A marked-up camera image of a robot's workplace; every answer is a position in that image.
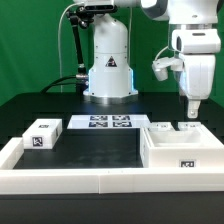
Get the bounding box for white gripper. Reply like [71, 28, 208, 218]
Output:
[171, 29, 221, 119]

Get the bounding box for white cabinet body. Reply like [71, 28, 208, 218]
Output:
[140, 126, 224, 168]

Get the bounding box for white door panel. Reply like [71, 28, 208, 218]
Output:
[178, 122, 201, 131]
[149, 122, 174, 132]

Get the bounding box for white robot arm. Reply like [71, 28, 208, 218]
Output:
[73, 0, 224, 119]

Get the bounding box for white cabinet top block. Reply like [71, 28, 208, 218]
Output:
[22, 119, 62, 149]

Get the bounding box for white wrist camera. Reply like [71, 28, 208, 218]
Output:
[152, 57, 183, 81]

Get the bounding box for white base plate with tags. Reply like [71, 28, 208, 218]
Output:
[67, 114, 150, 129]

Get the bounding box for white cable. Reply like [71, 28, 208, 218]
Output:
[57, 2, 78, 94]

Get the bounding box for black cable bundle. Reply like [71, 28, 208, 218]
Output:
[39, 75, 88, 94]

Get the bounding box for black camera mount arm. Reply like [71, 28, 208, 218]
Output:
[66, 6, 93, 95]

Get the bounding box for white U-shaped fence frame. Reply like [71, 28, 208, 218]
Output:
[0, 137, 224, 195]

